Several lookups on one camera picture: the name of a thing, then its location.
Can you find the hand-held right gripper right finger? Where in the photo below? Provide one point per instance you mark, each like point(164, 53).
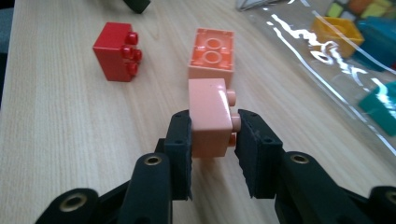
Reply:
point(261, 168)

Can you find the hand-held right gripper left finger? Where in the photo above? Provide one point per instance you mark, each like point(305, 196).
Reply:
point(179, 168)

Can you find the red toy block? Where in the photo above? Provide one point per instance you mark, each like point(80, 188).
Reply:
point(112, 53)

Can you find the light pink toy block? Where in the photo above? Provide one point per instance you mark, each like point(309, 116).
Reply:
point(210, 118)

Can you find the large coral toy block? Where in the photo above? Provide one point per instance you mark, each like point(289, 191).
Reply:
point(211, 53)

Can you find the clear plastic bag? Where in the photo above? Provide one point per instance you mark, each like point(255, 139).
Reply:
point(299, 62)

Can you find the teal toy block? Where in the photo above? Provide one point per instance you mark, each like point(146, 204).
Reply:
point(379, 112)

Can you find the orange toy block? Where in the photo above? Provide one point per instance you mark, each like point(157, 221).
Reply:
point(337, 37)

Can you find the blue toy block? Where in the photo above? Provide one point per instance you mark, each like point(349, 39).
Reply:
point(378, 43)

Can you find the multicoloured puzzle cube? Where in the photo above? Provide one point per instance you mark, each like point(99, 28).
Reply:
point(361, 7)

